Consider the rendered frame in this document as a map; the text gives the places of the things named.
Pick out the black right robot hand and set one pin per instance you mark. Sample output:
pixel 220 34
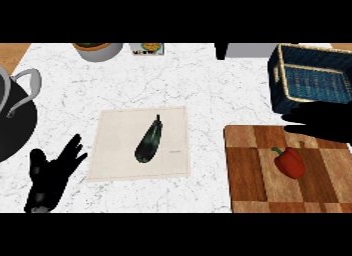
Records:
pixel 331 121

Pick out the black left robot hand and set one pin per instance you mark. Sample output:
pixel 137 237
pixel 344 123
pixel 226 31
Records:
pixel 47 173

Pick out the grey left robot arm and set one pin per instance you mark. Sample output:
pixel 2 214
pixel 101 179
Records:
pixel 39 209

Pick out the blue wicker basket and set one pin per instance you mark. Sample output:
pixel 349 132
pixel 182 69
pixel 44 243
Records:
pixel 315 77

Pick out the red bell pepper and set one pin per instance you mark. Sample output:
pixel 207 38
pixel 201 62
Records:
pixel 288 162

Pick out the brown wooden cutting board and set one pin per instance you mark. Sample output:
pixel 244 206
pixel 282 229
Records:
pixel 293 169

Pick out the beige placemat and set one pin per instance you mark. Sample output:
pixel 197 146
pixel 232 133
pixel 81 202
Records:
pixel 140 143

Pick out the dark green eggplant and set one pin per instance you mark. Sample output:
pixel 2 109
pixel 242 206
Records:
pixel 149 141

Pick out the grey appliance with black part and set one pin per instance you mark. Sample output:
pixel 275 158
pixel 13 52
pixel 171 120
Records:
pixel 250 50

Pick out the small printed box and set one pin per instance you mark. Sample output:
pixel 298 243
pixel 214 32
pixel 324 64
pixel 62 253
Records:
pixel 146 48

